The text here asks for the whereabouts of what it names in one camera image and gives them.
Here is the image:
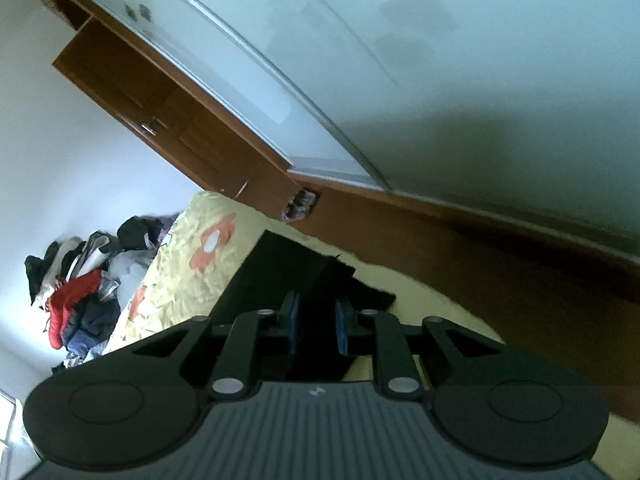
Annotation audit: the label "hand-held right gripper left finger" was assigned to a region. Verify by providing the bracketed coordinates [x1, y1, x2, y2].
[132, 291, 301, 402]

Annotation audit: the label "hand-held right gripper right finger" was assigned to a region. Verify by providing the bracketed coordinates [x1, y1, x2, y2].
[336, 299, 503, 396]

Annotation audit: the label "black pants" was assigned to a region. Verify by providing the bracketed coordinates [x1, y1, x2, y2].
[207, 230, 398, 383]

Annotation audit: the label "yellow carrot print blanket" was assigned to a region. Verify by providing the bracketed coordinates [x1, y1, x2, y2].
[102, 191, 640, 480]

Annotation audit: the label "small items by wardrobe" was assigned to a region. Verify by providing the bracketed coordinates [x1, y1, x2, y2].
[281, 189, 319, 223]

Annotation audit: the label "pile of clothes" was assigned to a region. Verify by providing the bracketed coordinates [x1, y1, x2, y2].
[25, 215, 177, 372]

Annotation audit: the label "brown wooden door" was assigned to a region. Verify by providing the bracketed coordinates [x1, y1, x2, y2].
[51, 15, 251, 197]

